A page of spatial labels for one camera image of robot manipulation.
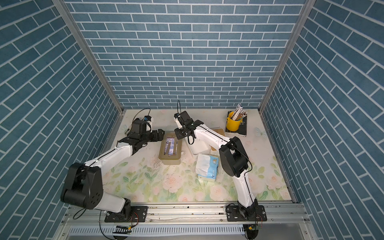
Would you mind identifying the blue white tissue pack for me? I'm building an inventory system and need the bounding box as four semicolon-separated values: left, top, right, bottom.
196;154;220;182

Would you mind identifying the black book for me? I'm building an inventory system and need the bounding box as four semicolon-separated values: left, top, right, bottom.
225;117;247;136

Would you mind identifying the white tissue box base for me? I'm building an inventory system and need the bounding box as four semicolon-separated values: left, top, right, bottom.
185;136;211;156

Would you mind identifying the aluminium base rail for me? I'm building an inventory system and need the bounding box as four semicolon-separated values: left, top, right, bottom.
53;202;317;240

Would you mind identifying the floral table mat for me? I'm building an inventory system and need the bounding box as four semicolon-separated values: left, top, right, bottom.
103;110;292;203

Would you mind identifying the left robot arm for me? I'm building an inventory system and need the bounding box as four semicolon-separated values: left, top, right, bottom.
61;115;165;223

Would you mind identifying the purple tissue paper pack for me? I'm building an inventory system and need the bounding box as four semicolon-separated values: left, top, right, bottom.
165;138;177;156

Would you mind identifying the white box wooden lid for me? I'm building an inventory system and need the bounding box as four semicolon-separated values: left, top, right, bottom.
211;128;226;152

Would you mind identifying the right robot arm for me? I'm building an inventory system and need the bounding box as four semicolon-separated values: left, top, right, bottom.
174;111;267;223

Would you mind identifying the beige tissue box base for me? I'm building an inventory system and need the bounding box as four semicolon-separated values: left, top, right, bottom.
158;132;183;166

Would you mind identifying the yellow pen cup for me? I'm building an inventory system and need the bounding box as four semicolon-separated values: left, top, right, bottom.
226;112;243;132

